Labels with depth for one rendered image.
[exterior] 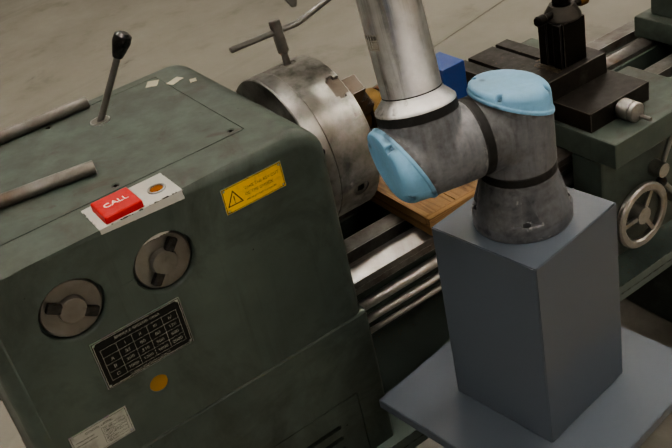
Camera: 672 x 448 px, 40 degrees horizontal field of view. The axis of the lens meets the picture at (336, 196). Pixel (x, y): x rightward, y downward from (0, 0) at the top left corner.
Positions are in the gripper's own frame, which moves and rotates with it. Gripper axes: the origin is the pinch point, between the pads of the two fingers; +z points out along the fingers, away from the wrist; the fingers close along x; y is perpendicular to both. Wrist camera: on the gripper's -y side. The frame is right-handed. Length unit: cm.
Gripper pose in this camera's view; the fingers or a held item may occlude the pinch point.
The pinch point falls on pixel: (288, 1)
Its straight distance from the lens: 172.3
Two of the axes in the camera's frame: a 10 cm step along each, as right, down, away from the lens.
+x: -4.9, -2.1, 8.5
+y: 8.3, -4.3, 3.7
